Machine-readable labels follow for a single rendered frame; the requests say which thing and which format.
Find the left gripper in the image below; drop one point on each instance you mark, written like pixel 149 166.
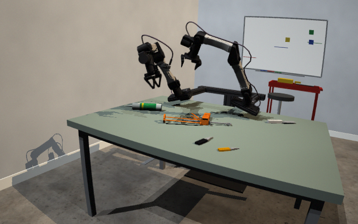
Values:
pixel 194 57

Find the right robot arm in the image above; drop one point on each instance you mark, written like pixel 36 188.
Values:
pixel 144 51

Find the white sealant cartridge with green and yellow stripes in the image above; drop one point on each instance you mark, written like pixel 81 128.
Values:
pixel 144 106

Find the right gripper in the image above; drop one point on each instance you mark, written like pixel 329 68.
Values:
pixel 151 69

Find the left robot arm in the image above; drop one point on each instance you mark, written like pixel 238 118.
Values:
pixel 233 59

